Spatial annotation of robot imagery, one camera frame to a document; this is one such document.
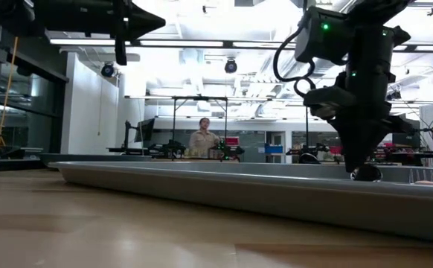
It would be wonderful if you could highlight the black ceiling spot lamp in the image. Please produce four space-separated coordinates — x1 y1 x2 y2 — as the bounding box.
100 62 115 78
224 58 239 74

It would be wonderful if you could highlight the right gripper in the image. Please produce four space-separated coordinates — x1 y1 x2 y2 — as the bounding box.
327 99 416 173

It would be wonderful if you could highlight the black computer monitor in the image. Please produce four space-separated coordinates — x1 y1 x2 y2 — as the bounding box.
392 132 421 148
134 118 156 144

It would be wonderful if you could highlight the fork with orange handle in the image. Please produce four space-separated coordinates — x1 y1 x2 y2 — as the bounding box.
408 167 433 187

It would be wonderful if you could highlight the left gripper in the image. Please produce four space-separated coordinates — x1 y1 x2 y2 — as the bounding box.
33 0 167 66

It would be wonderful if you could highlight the grey plastic tray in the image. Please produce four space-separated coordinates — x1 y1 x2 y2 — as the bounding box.
48 160 433 245

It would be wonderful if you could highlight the person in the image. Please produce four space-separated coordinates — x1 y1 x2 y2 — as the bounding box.
188 117 221 158

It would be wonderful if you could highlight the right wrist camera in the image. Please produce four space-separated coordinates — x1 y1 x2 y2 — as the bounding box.
304 86 357 121

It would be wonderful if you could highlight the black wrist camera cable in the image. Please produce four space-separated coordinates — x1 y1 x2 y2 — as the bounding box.
272 0 317 100

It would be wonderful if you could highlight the spoon with orange handle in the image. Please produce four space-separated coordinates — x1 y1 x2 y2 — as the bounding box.
350 163 383 182

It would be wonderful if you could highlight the yellow cable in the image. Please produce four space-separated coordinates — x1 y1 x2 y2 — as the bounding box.
0 36 19 149

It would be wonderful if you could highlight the black dome-shaped object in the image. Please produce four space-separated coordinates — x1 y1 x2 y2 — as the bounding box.
298 152 321 165

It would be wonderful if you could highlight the black background station frame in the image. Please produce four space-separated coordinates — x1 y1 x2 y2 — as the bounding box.
170 95 229 161

